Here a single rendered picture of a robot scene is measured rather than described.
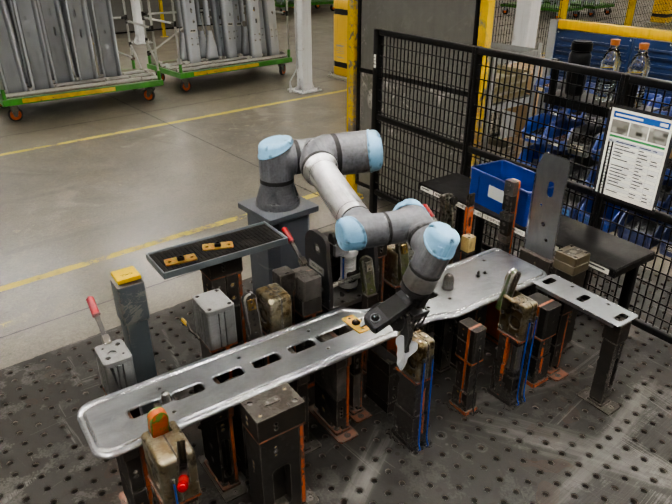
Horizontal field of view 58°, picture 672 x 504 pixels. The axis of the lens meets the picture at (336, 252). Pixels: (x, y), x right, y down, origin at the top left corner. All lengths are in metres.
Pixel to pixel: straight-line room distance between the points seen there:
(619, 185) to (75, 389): 1.84
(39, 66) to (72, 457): 6.78
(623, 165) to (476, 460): 1.06
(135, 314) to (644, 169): 1.58
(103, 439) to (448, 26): 3.28
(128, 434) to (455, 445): 0.87
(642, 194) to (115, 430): 1.68
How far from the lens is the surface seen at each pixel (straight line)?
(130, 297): 1.65
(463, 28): 3.99
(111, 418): 1.46
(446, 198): 1.93
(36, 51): 8.26
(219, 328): 1.58
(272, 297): 1.63
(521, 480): 1.72
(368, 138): 1.67
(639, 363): 2.24
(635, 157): 2.17
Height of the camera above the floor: 1.93
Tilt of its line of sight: 27 degrees down
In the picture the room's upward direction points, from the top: straight up
